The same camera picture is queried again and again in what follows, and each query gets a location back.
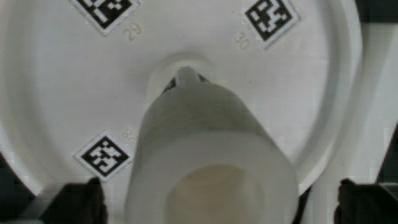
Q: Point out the white cylindrical table leg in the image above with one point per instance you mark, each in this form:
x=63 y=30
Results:
x=212 y=177

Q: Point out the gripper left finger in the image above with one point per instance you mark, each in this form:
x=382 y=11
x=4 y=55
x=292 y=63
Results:
x=70 y=207

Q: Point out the white right fence bar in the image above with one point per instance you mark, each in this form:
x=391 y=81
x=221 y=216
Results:
x=363 y=145

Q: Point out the white round table top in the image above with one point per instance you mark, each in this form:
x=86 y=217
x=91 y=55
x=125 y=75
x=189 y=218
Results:
x=86 y=52

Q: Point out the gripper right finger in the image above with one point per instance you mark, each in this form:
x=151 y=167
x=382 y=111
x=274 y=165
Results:
x=366 y=203

